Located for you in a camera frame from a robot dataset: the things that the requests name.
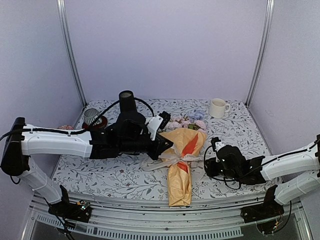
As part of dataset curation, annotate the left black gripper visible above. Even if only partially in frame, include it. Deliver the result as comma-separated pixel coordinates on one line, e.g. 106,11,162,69
119,133,174,161

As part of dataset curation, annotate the white printed ribbon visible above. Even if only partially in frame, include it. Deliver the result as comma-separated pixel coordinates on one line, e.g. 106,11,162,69
140,146,205,181

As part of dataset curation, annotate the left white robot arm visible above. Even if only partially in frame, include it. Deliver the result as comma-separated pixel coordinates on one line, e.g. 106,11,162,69
0,111,173,217

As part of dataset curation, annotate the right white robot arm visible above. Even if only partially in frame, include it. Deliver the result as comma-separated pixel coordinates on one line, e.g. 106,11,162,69
203,137,320,218

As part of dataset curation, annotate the tall black vase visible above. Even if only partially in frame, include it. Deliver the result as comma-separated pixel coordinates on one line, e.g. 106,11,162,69
118,90,137,113

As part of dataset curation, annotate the floral patterned tablecloth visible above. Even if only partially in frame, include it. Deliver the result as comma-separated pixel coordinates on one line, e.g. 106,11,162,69
49,99,273,201

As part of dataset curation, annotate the white ceramic mug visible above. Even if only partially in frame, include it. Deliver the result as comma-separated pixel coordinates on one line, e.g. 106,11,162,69
208,98,231,119

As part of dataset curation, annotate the red round coaster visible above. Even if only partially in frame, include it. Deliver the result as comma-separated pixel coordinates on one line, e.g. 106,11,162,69
82,116,108,129

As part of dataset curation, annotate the striped ceramic cup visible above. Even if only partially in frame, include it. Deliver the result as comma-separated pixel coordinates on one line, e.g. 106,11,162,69
83,108,100,125

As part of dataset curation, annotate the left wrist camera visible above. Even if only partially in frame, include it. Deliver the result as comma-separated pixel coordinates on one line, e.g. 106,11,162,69
145,111,171,141

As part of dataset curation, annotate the aluminium front rail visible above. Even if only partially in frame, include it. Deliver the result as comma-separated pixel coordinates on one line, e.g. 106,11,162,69
27,192,303,238

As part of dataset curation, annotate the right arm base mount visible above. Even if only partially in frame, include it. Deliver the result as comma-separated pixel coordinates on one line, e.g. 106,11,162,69
240,185,285,223

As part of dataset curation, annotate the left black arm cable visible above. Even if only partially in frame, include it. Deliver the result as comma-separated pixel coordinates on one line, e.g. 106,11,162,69
0,97,155,143

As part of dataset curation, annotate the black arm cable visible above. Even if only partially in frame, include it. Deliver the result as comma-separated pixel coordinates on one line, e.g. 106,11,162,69
202,146,320,191
0,97,155,143

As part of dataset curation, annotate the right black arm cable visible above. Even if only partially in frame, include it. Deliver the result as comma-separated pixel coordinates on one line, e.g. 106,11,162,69
202,146,320,191

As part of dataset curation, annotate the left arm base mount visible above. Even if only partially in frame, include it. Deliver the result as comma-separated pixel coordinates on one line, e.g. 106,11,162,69
48,185,92,223

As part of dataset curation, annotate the right aluminium frame post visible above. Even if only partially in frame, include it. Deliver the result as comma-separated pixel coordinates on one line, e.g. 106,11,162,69
245,0,275,109

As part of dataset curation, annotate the aluminium frame post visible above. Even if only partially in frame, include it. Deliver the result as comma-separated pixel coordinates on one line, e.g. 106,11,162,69
245,0,275,109
56,0,87,107

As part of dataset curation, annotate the left aluminium frame post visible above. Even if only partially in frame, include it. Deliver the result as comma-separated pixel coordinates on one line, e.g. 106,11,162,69
56,0,87,107

